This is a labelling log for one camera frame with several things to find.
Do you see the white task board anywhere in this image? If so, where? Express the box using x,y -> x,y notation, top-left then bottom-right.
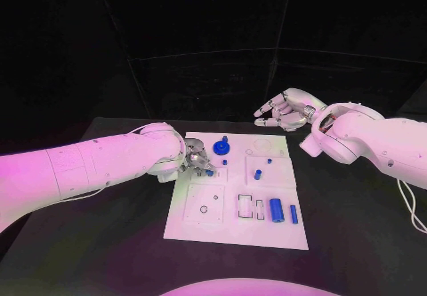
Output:
164,131 -> 311,251

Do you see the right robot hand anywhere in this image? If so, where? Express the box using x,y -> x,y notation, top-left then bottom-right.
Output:
253,87 -> 330,133

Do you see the thick blue cylinder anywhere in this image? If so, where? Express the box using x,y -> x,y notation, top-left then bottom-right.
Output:
269,198 -> 286,223

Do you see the white cable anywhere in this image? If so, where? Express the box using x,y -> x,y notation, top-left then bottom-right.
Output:
50,186 -> 107,205
396,179 -> 427,234

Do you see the blue gear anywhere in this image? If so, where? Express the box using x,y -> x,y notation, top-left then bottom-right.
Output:
213,141 -> 231,155

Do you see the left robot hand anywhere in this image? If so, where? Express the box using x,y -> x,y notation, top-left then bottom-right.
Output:
178,138 -> 217,178

